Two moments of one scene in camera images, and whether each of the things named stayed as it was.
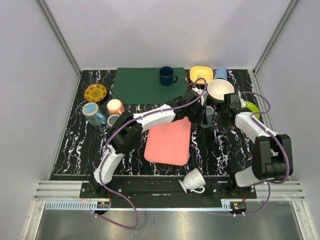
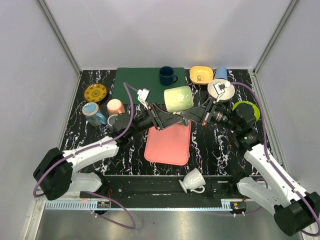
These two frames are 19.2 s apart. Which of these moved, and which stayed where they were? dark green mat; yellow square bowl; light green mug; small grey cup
Moved: light green mug
Stayed: dark green mat; yellow square bowl; small grey cup
